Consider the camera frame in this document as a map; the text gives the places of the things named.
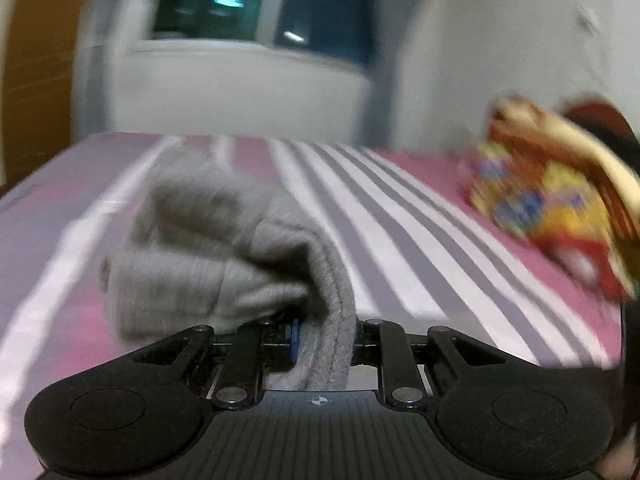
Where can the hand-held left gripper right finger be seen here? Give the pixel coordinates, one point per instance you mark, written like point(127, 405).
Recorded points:
point(388, 357)

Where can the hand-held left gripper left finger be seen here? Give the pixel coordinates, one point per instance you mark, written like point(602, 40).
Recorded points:
point(295, 341)

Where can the grey pants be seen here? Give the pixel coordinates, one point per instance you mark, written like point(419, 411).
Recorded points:
point(240, 260)

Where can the bed with striped sheet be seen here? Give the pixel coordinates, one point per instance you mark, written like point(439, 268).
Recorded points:
point(400, 220)

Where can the dark red cloth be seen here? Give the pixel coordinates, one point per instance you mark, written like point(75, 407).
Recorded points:
point(600, 117)

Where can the grey curtain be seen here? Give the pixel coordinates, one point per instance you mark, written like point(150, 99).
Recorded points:
point(392, 90)
point(97, 60)

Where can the sliding glass window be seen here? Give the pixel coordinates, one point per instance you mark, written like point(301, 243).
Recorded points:
point(265, 5)

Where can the brown wooden door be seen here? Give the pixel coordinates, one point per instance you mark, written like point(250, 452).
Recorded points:
point(45, 60)

